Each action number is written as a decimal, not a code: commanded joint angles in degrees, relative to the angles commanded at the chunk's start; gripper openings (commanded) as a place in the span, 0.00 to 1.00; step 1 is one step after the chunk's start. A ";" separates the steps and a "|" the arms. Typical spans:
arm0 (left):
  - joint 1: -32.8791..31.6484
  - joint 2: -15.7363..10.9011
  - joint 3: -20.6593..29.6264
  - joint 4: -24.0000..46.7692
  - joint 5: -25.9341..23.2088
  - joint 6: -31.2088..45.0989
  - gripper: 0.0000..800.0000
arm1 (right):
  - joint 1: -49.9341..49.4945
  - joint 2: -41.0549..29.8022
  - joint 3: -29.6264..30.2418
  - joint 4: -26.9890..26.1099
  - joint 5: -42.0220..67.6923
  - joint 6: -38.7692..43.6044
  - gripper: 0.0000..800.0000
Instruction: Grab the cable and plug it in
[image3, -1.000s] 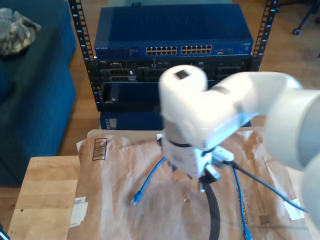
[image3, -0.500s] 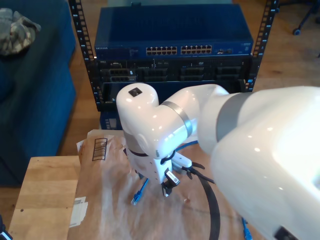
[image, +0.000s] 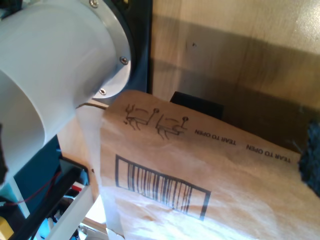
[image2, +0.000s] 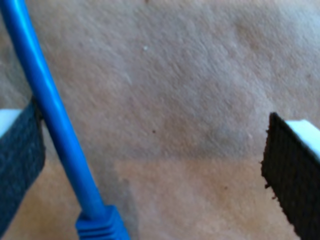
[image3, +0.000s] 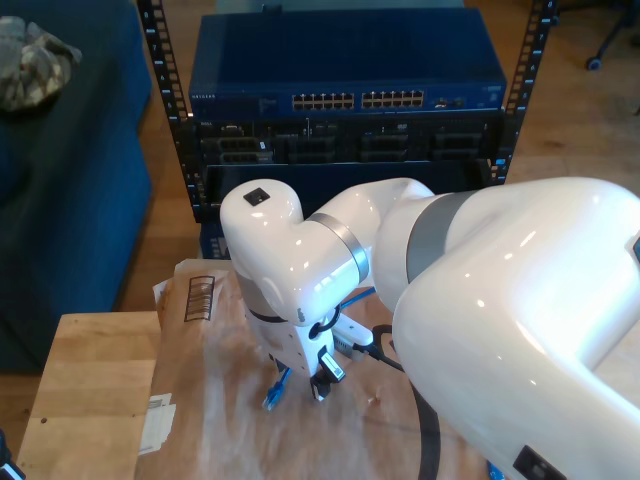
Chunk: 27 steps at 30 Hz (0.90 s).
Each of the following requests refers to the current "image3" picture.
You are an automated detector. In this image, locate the brown paper mailer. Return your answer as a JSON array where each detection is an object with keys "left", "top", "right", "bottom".
[{"left": 134, "top": 257, "right": 494, "bottom": 480}]

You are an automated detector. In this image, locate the blue equipment case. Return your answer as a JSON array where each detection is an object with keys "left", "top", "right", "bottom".
[{"left": 198, "top": 219, "right": 236, "bottom": 261}]

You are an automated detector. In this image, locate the white paper label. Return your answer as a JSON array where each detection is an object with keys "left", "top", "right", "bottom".
[{"left": 137, "top": 393, "right": 177, "bottom": 456}]

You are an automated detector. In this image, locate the black rack shelf tray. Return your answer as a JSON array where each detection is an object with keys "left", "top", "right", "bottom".
[{"left": 193, "top": 159, "right": 501, "bottom": 224}]

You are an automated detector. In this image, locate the black rack server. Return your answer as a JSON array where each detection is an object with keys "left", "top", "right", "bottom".
[{"left": 193, "top": 115, "right": 506, "bottom": 166}]

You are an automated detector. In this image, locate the blue sofa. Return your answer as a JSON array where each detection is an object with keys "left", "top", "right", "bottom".
[{"left": 0, "top": 0, "right": 154, "bottom": 375}]

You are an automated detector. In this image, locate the camouflage cloth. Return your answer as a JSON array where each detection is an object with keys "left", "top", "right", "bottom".
[{"left": 0, "top": 14, "right": 84, "bottom": 112}]

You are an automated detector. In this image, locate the office chair base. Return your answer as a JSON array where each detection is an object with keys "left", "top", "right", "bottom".
[{"left": 557, "top": 0, "right": 640, "bottom": 71}]

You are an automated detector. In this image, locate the black camera cable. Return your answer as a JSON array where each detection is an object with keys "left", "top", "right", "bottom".
[{"left": 369, "top": 324, "right": 406, "bottom": 374}]

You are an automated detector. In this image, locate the blue network switch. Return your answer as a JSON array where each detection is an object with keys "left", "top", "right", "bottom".
[{"left": 188, "top": 9, "right": 509, "bottom": 120}]

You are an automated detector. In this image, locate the black perforated rack post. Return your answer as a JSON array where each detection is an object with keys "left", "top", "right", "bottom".
[
  {"left": 492, "top": 0, "right": 559, "bottom": 190},
  {"left": 137, "top": 0, "right": 204, "bottom": 224}
]

